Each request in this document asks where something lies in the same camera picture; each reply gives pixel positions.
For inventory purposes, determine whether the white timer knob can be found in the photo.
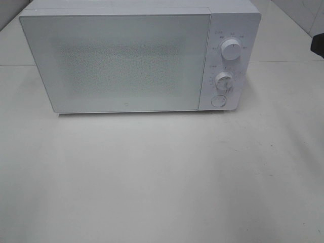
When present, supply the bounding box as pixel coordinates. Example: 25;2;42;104
215;71;234;93

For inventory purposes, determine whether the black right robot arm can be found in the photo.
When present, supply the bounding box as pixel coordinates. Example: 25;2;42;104
310;33;324;58

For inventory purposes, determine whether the upper white power knob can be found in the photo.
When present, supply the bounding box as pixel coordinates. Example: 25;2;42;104
220;38;242;61

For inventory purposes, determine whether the white microwave door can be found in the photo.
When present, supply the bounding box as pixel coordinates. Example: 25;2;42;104
20;14;210;113

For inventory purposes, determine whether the round white door button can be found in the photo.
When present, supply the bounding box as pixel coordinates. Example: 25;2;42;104
211;95;226;108

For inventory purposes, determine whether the white microwave oven body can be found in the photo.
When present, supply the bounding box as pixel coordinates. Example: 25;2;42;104
19;1;261;111

